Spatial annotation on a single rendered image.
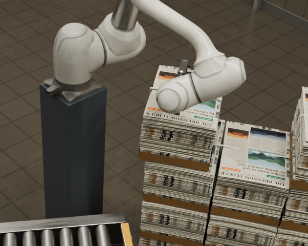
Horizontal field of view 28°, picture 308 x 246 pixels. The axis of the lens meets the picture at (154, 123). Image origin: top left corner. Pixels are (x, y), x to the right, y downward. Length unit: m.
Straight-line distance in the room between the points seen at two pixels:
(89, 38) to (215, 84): 0.70
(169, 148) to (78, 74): 0.46
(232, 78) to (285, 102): 2.55
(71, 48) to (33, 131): 1.61
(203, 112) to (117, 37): 0.45
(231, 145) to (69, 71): 0.75
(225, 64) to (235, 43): 3.12
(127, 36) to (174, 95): 0.64
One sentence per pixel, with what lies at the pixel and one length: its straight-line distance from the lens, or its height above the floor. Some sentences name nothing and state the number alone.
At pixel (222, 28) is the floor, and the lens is 5.18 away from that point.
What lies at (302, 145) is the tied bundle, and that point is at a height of 1.05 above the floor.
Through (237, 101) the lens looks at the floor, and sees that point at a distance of 4.30.
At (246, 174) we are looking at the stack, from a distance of 2.46.
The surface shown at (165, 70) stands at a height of 1.06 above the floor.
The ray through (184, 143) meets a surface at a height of 0.95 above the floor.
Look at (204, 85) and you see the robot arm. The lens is 1.86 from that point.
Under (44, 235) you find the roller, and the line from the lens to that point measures 2.21.
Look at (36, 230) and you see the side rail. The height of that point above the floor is 0.80.
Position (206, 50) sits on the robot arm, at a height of 1.49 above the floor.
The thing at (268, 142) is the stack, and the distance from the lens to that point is 2.64.
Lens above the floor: 2.45
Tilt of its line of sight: 38 degrees down
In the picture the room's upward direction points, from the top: 6 degrees clockwise
